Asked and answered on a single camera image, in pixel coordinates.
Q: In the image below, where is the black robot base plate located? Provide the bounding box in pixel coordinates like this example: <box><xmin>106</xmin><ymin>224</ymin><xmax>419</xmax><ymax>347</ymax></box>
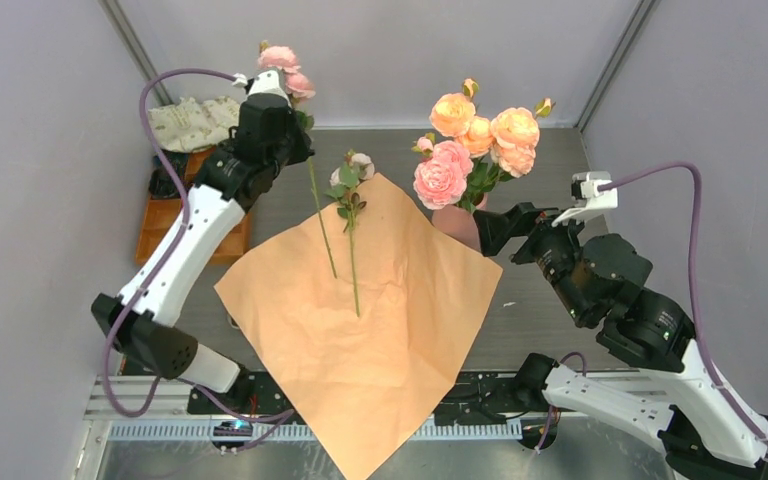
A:
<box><xmin>220</xmin><ymin>372</ymin><xmax>548</xmax><ymax>426</ymax></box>

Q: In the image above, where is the aluminium frame rail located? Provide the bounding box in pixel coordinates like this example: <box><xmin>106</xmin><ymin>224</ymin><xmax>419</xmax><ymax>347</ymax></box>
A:
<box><xmin>82</xmin><ymin>271</ymin><xmax>687</xmax><ymax>442</ymax></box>

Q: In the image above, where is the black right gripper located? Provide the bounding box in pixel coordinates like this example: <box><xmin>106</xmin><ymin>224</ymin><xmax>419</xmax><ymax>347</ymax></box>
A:
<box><xmin>469</xmin><ymin>198</ymin><xmax>590</xmax><ymax>319</ymax></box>

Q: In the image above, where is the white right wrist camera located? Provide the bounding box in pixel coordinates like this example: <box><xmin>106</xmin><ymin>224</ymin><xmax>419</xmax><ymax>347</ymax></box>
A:
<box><xmin>552</xmin><ymin>171</ymin><xmax>619</xmax><ymax>227</ymax></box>

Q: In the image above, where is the pink cylindrical vase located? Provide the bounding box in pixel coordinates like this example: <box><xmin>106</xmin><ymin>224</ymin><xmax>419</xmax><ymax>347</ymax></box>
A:
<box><xmin>431</xmin><ymin>205</ymin><xmax>481</xmax><ymax>252</ymax></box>

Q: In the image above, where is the orange wooden compartment tray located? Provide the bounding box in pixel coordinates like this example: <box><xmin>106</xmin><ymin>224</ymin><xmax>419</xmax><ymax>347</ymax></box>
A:
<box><xmin>134</xmin><ymin>145</ymin><xmax>253</xmax><ymax>268</ymax></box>

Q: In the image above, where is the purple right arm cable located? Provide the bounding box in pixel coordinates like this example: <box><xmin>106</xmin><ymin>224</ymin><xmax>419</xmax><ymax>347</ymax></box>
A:
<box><xmin>533</xmin><ymin>161</ymin><xmax>768</xmax><ymax>461</ymax></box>

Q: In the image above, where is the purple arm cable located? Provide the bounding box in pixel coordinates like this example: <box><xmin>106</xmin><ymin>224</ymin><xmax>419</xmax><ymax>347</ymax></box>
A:
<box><xmin>99</xmin><ymin>68</ymin><xmax>296</xmax><ymax>454</ymax></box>
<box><xmin>533</xmin><ymin>161</ymin><xmax>768</xmax><ymax>461</ymax></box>

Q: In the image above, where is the peach rose flower stem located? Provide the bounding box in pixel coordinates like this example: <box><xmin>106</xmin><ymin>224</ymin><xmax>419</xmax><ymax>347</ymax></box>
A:
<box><xmin>429</xmin><ymin>78</ymin><xmax>556</xmax><ymax>194</ymax></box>

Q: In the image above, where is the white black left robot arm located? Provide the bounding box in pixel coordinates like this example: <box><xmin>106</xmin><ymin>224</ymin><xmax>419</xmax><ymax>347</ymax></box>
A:
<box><xmin>91</xmin><ymin>93</ymin><xmax>313</xmax><ymax>413</ymax></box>

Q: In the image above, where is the cream printed cloth bag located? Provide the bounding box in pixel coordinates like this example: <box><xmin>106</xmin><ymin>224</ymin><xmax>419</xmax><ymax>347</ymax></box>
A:
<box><xmin>147</xmin><ymin>96</ymin><xmax>240</xmax><ymax>153</ymax></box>

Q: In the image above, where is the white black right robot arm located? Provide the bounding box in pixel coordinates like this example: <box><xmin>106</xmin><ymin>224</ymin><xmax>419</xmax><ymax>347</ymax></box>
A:
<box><xmin>474</xmin><ymin>202</ymin><xmax>768</xmax><ymax>479</ymax></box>

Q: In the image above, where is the pink single rose stem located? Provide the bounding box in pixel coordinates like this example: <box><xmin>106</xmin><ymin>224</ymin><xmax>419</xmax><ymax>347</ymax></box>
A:
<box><xmin>258</xmin><ymin>41</ymin><xmax>337</xmax><ymax>279</ymax></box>

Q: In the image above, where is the pale small rose stem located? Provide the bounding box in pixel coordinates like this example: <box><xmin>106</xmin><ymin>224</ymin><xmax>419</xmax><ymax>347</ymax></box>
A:
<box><xmin>325</xmin><ymin>150</ymin><xmax>375</xmax><ymax>317</ymax></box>

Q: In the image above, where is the dark rolled sock middle left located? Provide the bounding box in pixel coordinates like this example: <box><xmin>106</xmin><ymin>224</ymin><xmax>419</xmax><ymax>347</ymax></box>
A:
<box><xmin>148</xmin><ymin>167</ymin><xmax>181</xmax><ymax>200</ymax></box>

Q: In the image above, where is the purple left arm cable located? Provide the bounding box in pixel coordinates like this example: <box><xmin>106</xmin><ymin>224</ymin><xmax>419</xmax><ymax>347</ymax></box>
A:
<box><xmin>99</xmin><ymin>68</ymin><xmax>296</xmax><ymax>454</ymax></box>

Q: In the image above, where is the green orange wrapping paper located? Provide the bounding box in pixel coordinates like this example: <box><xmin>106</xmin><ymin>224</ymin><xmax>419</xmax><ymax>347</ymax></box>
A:
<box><xmin>215</xmin><ymin>175</ymin><xmax>502</xmax><ymax>479</ymax></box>

